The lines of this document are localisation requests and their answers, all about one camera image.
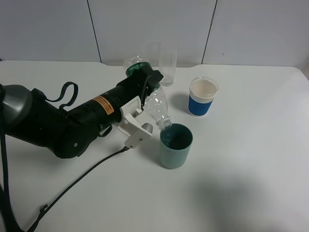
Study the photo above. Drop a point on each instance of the clear plastic water bottle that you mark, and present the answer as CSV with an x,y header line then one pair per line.
x,y
156,104

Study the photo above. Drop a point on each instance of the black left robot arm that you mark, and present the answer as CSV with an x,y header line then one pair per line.
x,y
29,116

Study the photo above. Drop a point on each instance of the teal green cup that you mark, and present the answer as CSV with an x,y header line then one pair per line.
x,y
175,143

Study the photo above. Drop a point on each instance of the tall clear glass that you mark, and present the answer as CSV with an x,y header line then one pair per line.
x,y
167,63

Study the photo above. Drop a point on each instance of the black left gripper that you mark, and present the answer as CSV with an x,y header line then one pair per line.
x,y
105,108

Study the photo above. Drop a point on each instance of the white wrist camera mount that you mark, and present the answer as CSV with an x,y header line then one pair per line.
x,y
137,133

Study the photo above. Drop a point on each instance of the blue white paper cup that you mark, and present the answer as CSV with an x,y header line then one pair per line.
x,y
202,92

